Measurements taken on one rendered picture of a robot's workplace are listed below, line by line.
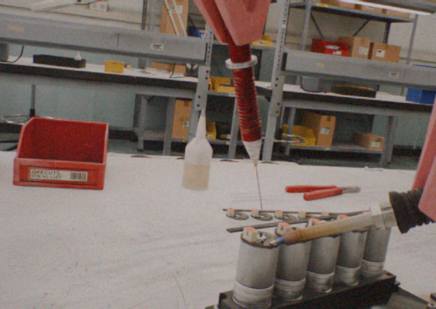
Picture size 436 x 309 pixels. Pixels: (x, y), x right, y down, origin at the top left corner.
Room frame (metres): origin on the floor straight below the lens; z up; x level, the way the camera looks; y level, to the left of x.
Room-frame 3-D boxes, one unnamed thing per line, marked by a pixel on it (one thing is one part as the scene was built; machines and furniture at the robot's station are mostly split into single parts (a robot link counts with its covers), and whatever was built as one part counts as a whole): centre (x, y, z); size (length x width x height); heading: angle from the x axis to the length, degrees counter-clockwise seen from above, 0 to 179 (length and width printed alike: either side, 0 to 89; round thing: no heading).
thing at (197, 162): (0.61, 0.02, 0.80); 0.03 x 0.03 x 0.10
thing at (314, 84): (3.07, -0.54, 0.80); 0.15 x 0.12 x 0.10; 38
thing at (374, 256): (0.36, -0.12, 0.79); 0.02 x 0.02 x 0.05
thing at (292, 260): (0.31, -0.06, 0.79); 0.02 x 0.02 x 0.05
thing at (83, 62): (2.66, 0.89, 0.77); 0.24 x 0.16 x 0.04; 94
